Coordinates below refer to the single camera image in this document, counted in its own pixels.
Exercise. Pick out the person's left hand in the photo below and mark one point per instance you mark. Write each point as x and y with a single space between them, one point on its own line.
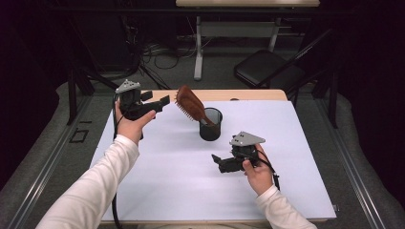
132 129

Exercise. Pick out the black folding chair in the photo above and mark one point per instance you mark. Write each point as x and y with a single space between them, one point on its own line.
264 68

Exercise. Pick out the black mesh pen holder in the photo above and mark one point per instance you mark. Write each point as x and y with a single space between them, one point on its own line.
210 132

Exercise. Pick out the metal floor rail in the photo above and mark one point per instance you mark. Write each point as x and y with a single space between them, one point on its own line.
41 178
353 171

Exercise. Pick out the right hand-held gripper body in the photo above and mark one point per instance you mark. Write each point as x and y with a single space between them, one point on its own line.
245 149

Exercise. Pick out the white-framed desk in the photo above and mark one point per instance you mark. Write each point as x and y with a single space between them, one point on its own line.
235 29

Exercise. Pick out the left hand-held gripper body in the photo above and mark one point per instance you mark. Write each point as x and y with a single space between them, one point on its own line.
130 101

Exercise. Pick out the black metal stand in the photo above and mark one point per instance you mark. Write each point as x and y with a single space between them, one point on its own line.
332 101
72 95

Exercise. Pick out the wooden paddle hairbrush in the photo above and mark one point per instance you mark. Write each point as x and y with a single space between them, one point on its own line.
191 103

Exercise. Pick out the person's right hand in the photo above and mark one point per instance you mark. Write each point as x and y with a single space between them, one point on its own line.
259 178

